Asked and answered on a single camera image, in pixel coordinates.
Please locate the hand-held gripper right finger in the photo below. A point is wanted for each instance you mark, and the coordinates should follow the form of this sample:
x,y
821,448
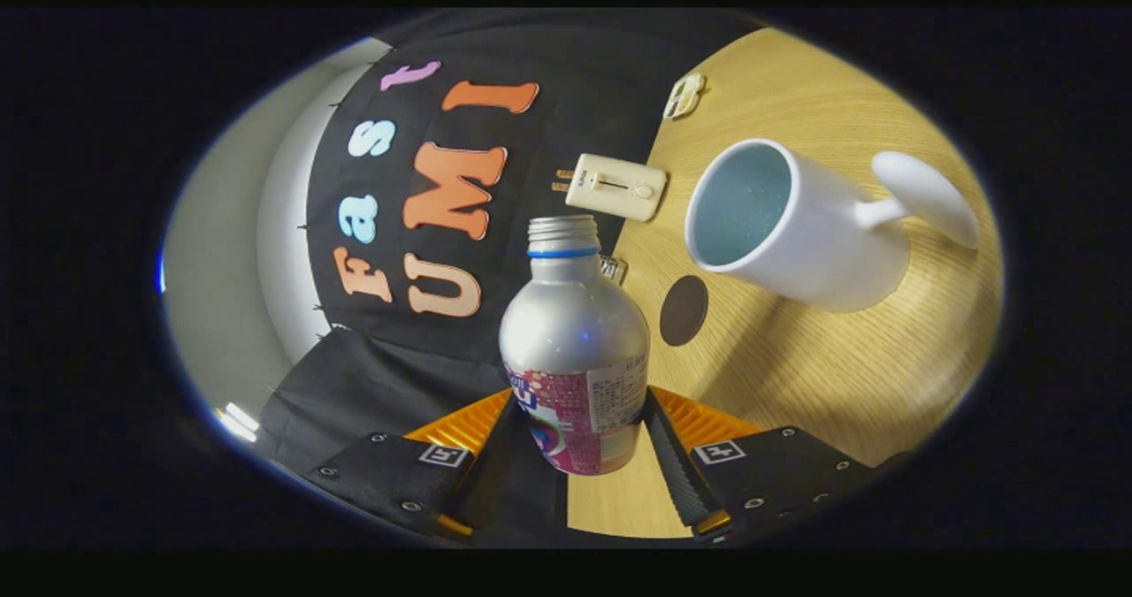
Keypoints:
x,y
778,473

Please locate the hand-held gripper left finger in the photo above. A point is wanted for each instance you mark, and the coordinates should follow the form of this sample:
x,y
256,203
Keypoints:
x,y
389,478

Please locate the dark round coaster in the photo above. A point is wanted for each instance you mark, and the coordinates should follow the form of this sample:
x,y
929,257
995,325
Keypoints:
x,y
684,310

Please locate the silver juice bottle pink label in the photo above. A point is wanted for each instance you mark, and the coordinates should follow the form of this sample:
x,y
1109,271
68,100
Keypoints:
x,y
575,332

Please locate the wooden table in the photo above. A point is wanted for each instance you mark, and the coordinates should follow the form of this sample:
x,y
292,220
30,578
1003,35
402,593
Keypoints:
x,y
840,367

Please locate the narrow ceiling light strip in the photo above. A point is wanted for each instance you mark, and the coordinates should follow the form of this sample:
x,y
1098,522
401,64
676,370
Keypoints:
x,y
239,422

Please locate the white toaster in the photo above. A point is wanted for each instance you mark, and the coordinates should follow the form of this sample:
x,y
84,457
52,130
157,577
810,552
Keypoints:
x,y
619,188

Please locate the black backdrop cloth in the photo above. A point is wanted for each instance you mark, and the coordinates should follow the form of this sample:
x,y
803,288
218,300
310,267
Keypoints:
x,y
531,119

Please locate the white divided dish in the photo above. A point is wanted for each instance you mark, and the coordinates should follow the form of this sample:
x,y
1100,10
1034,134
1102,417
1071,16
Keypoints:
x,y
684,95

